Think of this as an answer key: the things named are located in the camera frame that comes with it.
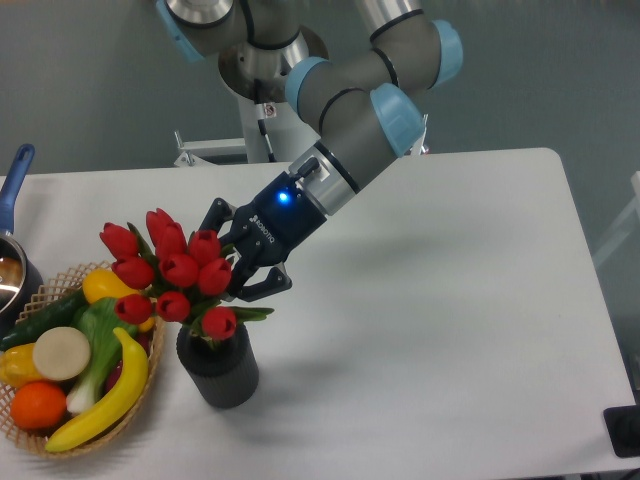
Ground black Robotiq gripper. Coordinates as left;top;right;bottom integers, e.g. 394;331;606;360
199;172;327;302

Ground red tulip bouquet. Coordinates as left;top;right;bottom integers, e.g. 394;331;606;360
99;209;273;350

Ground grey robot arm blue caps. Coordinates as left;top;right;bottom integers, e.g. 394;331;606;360
156;1;463;301

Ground dark grey ribbed vase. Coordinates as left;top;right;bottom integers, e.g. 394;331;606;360
176;325;259;409

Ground yellow lemon toy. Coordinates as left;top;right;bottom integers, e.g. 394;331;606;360
82;269;155;333

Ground green bok choy toy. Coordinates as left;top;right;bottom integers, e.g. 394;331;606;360
67;297;138;416

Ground green cucumber toy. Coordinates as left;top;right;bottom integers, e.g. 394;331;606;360
1;290;88;352

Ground woven wicker basket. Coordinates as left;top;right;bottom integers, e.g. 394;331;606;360
1;261;165;460

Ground beige round radish slice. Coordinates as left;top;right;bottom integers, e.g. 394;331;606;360
32;327;91;381

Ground yellow plastic banana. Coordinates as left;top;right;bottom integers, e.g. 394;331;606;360
45;327;149;453

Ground yellow bell pepper toy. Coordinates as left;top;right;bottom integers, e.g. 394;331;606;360
1;343;45;388

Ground orange plastic fruit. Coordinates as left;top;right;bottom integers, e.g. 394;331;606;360
10;381;67;430

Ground black device at table edge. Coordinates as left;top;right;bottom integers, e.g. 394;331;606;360
603;405;639;458

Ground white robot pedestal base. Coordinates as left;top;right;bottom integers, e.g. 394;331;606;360
172;39;431;168

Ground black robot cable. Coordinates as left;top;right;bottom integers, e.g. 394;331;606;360
252;78;277;163

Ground blue handled saucepan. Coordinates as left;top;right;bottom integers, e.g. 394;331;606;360
1;144;43;336

